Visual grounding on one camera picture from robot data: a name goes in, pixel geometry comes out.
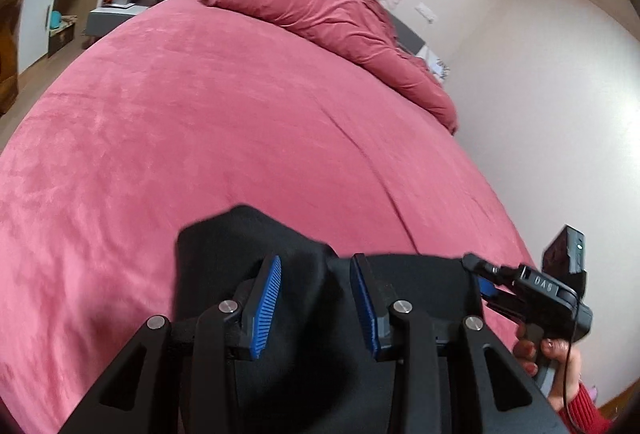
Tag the black embroidered pants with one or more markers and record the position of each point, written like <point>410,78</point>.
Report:
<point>310,344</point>

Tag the pink pillow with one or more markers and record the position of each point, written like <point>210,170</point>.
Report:
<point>325,14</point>

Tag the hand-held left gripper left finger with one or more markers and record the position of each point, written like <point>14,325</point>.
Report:
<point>265,309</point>

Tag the white grey nightstand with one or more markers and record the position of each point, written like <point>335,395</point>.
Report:
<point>107,20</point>

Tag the white wooden cabinet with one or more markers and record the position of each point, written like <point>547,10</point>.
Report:
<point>42,9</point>

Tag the pink bed cover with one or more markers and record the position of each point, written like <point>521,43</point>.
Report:
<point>200,124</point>

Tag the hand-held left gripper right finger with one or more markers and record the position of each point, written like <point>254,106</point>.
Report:
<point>362,309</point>

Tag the person's right forearm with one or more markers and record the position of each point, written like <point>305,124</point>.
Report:
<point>585,414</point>

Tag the white printed cloth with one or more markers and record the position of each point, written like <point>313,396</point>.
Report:
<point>439,66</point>

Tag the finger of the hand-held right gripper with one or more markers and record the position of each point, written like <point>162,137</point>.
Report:
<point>492,270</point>
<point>487,289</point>

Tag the person's right hand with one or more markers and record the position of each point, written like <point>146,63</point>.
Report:
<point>562,379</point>

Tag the teal object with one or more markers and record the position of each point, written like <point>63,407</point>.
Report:
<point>55,20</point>

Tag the white wall switch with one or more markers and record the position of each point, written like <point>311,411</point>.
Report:
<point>426,13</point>

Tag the dark storage box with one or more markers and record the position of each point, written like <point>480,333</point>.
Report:
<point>61,41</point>

